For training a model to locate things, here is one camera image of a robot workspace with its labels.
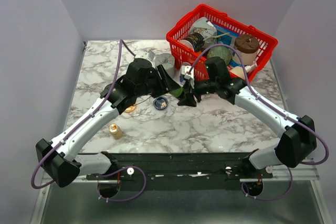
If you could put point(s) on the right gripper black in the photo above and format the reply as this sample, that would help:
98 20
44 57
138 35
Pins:
187 99

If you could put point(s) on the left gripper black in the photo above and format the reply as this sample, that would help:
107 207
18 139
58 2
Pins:
167 84

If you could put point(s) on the dark blue round dish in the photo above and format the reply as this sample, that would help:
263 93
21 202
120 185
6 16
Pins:
160 103

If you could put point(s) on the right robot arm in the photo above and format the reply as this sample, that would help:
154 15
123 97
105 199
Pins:
296 136

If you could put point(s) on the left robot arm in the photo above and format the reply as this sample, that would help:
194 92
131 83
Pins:
58 157

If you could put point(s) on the red bull can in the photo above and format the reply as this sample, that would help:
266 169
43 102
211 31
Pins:
183 71

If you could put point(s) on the grey toilet paper roll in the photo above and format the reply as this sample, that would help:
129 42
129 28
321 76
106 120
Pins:
167 60

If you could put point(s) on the orange round dish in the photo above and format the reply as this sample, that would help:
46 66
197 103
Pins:
130 108

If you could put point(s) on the green melon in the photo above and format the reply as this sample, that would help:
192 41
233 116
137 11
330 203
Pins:
222 52

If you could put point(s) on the beige egg shaped ball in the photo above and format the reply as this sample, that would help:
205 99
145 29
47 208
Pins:
239 72

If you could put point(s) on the white pump bottle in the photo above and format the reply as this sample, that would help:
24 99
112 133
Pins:
250 68

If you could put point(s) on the grey printed pouch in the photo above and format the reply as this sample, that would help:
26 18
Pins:
206 29

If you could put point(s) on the blue box in basket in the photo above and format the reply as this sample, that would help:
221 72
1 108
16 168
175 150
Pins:
225 36

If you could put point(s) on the amber pill bottle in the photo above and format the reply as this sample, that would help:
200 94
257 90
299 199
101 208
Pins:
115 131

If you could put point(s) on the brown lid white tub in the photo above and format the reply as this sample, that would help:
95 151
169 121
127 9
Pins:
248 46

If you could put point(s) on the red shopping basket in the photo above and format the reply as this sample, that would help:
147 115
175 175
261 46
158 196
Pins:
183 54

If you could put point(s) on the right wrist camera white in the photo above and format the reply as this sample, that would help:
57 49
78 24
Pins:
189 75

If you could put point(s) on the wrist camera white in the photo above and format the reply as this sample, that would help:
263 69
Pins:
189 75
148 55

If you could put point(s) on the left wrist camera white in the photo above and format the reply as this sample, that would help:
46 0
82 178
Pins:
148 55

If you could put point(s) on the black table front frame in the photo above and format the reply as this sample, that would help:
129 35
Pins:
180 171

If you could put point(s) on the aluminium rail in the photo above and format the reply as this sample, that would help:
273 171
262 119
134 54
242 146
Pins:
279 173

